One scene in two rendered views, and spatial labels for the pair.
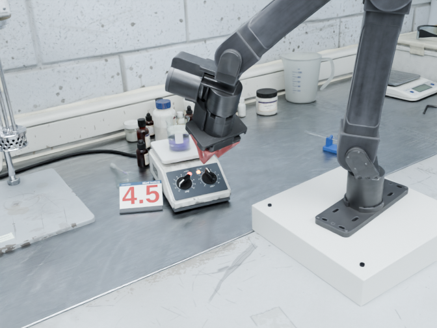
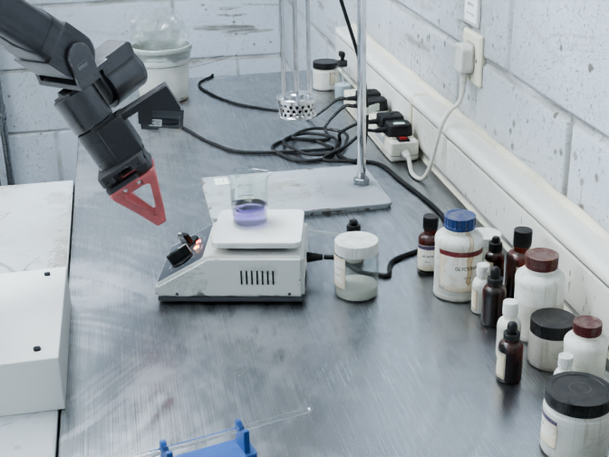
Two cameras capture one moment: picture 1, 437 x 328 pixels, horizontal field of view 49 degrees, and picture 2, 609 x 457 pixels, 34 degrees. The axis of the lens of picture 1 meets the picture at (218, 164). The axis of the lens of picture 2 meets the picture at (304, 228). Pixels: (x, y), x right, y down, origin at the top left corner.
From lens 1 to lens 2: 1.86 m
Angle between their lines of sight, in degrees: 99
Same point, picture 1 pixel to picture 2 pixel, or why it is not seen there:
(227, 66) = not seen: hidden behind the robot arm
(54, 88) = (509, 119)
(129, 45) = (580, 109)
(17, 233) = (222, 186)
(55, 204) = (272, 201)
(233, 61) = not seen: hidden behind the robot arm
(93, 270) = (115, 218)
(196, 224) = (129, 273)
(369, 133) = not seen: outside the picture
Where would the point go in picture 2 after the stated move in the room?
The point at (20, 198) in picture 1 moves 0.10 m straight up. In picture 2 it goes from (309, 186) to (308, 131)
